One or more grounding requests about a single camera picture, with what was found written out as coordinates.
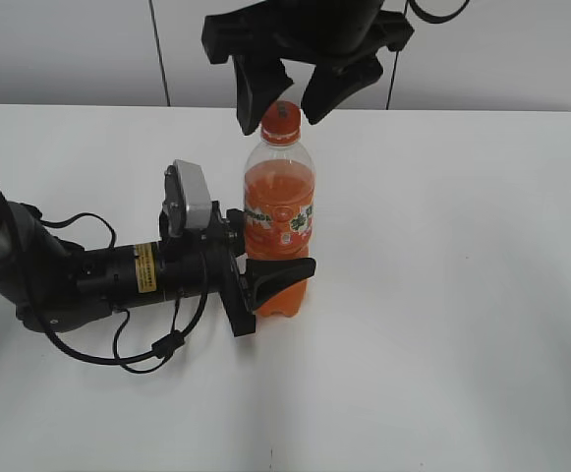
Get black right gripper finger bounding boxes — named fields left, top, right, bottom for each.
left=301, top=54, right=383, bottom=124
left=232, top=54, right=294, bottom=135

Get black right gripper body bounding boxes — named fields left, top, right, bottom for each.
left=201, top=0, right=414, bottom=72

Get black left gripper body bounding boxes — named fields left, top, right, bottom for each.
left=156, top=201, right=257, bottom=336

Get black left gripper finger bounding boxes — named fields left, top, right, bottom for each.
left=244, top=258, right=316, bottom=311
left=226, top=208, right=246, bottom=257

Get orange bottle cap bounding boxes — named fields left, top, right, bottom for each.
left=260, top=100, right=301, bottom=146

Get orange soda bottle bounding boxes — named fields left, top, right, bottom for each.
left=243, top=135, right=315, bottom=318

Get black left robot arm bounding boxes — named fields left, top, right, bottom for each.
left=10, top=203, right=316, bottom=336

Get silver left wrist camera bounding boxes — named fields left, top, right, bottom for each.
left=162, top=159, right=212, bottom=237

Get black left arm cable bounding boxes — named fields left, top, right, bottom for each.
left=0, top=164, right=207, bottom=375

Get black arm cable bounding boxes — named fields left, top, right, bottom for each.
left=384, top=0, right=471, bottom=111
left=0, top=164, right=207, bottom=375

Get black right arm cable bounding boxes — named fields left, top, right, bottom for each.
left=384, top=0, right=471, bottom=111

